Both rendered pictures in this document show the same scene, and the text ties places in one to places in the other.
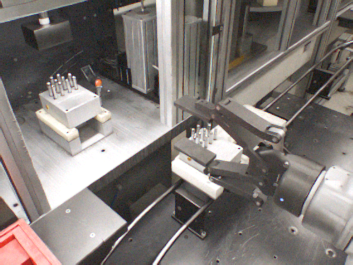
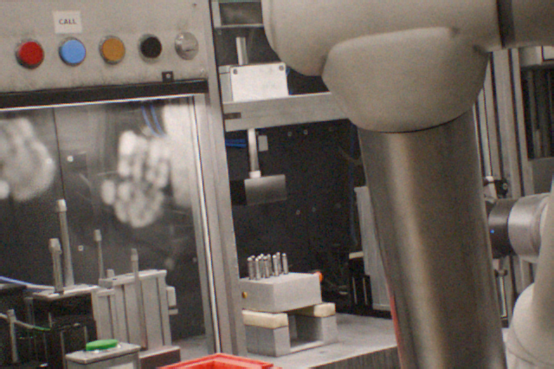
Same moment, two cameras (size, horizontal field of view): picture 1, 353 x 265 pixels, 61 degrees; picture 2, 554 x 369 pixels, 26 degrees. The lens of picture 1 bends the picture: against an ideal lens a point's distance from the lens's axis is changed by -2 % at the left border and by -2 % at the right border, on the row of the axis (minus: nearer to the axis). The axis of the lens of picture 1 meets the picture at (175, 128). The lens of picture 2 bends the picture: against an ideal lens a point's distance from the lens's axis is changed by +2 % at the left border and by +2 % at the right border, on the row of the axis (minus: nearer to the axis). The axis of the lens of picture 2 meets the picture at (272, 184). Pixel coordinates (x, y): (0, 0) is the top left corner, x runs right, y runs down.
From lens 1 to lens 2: 1.32 m
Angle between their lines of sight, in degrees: 37
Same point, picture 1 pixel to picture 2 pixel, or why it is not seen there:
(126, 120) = (359, 334)
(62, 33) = (275, 188)
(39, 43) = (248, 196)
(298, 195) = (502, 218)
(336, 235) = (531, 232)
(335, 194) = (526, 201)
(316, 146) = not seen: outside the picture
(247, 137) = not seen: hidden behind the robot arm
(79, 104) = (292, 280)
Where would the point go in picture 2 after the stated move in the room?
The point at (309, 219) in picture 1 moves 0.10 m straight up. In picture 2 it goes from (511, 232) to (503, 153)
